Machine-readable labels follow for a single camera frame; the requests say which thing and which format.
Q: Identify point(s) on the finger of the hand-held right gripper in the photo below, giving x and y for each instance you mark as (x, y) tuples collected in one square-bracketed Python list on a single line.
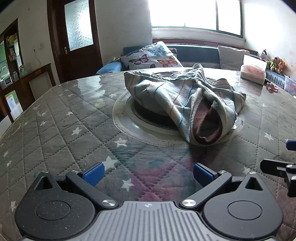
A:
[(291, 145), (275, 167)]

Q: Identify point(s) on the black and white plush toy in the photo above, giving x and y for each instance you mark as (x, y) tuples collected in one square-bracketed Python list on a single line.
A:
[(264, 55)]

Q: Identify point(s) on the dark wooden glass-panel door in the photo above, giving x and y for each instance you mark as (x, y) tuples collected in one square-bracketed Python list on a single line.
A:
[(78, 46)]

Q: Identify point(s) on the clear plastic storage box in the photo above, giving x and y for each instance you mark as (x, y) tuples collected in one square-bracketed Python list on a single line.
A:
[(290, 85)]

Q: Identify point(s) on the plain white pillow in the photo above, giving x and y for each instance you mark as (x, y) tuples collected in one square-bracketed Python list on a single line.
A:
[(232, 58)]

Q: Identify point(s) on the butterfly print pillow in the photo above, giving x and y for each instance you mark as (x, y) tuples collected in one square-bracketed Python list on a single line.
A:
[(150, 56)]

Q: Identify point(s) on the green and white poster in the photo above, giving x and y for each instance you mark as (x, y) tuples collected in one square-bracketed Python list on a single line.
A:
[(12, 100)]

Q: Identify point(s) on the striped grey-blue garment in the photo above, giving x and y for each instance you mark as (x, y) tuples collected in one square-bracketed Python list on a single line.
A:
[(175, 97)]

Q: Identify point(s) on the light blue cushion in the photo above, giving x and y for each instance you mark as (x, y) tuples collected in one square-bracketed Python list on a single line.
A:
[(111, 68)]

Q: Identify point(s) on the dark blue sofa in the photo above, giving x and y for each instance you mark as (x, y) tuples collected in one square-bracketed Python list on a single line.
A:
[(198, 53)]

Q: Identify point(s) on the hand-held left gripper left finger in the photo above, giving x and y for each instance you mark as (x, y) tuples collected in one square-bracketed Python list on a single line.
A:
[(93, 174)]

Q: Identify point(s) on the window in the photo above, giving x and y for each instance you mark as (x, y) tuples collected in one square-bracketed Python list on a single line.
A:
[(196, 14)]

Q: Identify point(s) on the dark patterned cushion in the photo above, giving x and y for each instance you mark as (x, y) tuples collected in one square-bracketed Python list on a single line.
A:
[(173, 51)]

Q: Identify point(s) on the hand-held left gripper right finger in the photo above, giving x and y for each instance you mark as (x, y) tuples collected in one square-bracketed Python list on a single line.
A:
[(202, 174)]

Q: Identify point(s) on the tissue pack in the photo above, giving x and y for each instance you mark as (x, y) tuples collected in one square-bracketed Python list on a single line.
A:
[(253, 71)]

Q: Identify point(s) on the orange plush toy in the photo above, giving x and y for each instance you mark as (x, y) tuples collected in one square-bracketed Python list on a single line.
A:
[(281, 67)]

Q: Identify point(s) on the round black induction cooktop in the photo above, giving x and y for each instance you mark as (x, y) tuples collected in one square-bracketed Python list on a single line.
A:
[(148, 113)]

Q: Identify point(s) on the dark wooden cabinet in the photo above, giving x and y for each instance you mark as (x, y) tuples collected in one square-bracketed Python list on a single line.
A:
[(25, 81)]

